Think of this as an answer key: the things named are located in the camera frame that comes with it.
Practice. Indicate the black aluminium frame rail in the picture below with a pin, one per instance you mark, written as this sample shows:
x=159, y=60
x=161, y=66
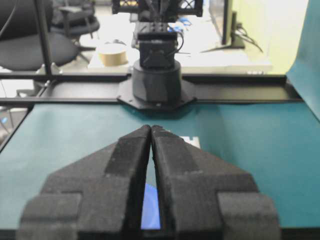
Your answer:
x=104, y=89

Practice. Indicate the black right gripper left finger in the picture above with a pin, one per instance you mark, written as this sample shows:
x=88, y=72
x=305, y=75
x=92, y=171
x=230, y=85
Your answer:
x=99, y=197

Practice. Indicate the black monitor stand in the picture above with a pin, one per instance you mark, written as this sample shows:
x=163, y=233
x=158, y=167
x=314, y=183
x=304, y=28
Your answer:
x=224, y=21

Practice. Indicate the large blue plastic gear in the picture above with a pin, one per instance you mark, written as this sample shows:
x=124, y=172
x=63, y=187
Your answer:
x=150, y=219

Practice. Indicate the black vertical frame post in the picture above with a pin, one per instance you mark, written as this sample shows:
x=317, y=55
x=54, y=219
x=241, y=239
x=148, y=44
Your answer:
x=42, y=28

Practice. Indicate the brown tape roll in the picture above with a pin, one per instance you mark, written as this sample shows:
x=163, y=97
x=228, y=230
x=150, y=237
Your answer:
x=112, y=54

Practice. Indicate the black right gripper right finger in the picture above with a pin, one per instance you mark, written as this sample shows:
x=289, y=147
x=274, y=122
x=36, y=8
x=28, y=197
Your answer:
x=203, y=197

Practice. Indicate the white paper marker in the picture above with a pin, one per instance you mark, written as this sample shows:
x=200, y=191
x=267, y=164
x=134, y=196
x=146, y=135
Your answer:
x=194, y=141

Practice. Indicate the teal backdrop sheet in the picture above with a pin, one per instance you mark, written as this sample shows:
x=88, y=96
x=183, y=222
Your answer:
x=304, y=74

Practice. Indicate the black office chair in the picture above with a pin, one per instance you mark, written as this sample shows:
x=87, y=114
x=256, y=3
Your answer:
x=20, y=47
x=74, y=18

